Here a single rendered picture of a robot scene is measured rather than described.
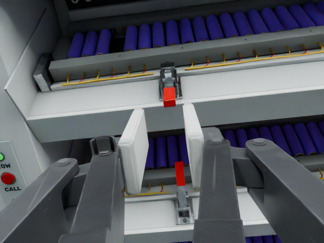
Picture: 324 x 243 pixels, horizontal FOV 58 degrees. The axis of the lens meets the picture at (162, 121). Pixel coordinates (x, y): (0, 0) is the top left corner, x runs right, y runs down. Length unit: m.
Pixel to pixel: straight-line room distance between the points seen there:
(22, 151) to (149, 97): 0.18
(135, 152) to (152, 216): 0.32
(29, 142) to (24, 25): 0.15
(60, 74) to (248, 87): 0.24
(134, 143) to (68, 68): 0.27
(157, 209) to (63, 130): 0.19
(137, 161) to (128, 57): 0.25
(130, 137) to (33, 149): 0.27
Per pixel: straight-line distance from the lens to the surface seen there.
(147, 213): 0.47
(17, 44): 0.41
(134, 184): 0.15
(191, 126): 0.16
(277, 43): 0.41
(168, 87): 0.32
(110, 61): 0.39
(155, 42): 0.42
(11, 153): 0.42
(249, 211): 0.47
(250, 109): 0.37
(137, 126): 0.17
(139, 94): 0.37
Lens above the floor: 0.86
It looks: 24 degrees down
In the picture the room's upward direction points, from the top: 8 degrees counter-clockwise
